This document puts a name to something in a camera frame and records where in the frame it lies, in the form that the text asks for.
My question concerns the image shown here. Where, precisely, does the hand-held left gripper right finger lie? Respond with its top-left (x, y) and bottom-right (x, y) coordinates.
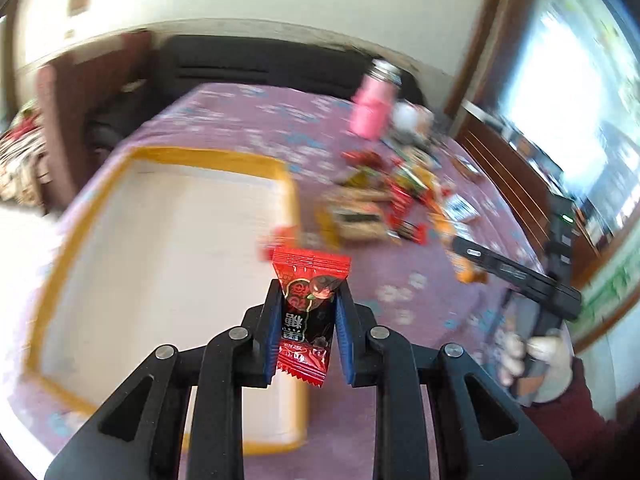
top-left (334, 280), bottom-right (573, 480)

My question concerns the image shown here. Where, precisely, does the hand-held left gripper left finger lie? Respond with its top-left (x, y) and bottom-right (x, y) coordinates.
top-left (44, 279), bottom-right (286, 480)

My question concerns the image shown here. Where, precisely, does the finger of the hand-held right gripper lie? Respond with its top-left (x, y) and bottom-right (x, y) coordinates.
top-left (451, 236), bottom-right (548, 306)

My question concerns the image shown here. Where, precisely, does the red candy packet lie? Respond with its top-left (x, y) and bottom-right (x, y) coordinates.
top-left (272, 247), bottom-right (352, 390)

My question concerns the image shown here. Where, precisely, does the pile of mixed snack packets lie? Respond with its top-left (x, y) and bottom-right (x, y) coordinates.
top-left (315, 147), bottom-right (488, 283)

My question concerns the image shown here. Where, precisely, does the orange-edged cracker packet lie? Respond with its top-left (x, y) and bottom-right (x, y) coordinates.
top-left (317, 187), bottom-right (393, 248)

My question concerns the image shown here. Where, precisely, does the person's right forearm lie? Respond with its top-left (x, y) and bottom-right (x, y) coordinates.
top-left (520, 357), bottom-right (628, 478)

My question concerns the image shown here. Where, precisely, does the person's right hand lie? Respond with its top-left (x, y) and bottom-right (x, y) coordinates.
top-left (497, 331), bottom-right (575, 405)

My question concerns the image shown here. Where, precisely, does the window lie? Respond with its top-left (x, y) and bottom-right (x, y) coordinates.
top-left (500, 0), bottom-right (640, 241)

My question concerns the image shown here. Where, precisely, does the white plastic bag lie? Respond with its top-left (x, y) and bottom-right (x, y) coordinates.
top-left (392, 102), bottom-right (435, 137)

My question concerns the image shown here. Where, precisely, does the pink bottle with silver cap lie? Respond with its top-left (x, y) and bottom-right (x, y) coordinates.
top-left (348, 58), bottom-right (403, 140)

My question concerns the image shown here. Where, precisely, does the purple floral bedsheet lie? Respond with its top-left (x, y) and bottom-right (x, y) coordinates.
top-left (10, 82), bottom-right (576, 480)

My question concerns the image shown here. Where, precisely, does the black sofa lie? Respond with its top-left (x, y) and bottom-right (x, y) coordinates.
top-left (87, 35), bottom-right (426, 141)

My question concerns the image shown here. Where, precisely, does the brown wooden cabinet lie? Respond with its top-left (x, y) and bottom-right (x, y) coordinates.
top-left (35, 30), bottom-right (156, 211)

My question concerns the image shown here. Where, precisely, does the red patterned cloth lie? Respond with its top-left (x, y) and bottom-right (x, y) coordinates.
top-left (0, 105), bottom-right (51, 201)

